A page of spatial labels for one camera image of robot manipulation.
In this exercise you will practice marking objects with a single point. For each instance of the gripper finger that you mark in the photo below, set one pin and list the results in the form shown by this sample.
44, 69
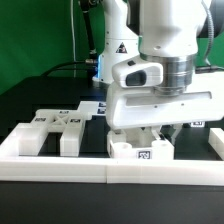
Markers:
177, 128
157, 134

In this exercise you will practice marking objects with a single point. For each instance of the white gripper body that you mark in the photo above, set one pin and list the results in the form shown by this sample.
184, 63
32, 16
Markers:
141, 107

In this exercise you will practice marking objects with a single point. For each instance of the white chair seat part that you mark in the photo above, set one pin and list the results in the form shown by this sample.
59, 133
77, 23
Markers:
138, 143

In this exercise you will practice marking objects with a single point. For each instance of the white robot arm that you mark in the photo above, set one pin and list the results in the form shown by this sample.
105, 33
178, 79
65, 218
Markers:
161, 85

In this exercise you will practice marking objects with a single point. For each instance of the white chair back part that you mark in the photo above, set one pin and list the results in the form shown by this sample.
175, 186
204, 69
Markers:
70, 124

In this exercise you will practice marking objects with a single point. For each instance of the white tagged cube right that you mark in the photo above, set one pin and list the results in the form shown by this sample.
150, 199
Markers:
198, 124

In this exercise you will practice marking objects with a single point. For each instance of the white sheet with tags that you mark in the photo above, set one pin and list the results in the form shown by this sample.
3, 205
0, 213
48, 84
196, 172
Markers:
95, 108

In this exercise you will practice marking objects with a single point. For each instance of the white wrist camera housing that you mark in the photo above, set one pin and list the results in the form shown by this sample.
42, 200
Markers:
137, 73

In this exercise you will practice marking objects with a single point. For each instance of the white U-shaped obstacle frame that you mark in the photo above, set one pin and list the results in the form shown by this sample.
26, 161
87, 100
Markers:
14, 167

